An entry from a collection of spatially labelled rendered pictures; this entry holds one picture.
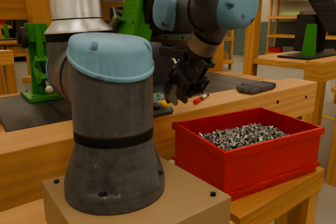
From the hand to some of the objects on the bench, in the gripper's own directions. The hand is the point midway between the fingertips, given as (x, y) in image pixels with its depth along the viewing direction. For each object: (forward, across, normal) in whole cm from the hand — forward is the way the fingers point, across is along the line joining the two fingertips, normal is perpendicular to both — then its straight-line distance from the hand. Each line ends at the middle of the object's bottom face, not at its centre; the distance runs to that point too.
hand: (168, 98), depth 87 cm
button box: (+10, -5, -1) cm, 11 cm away
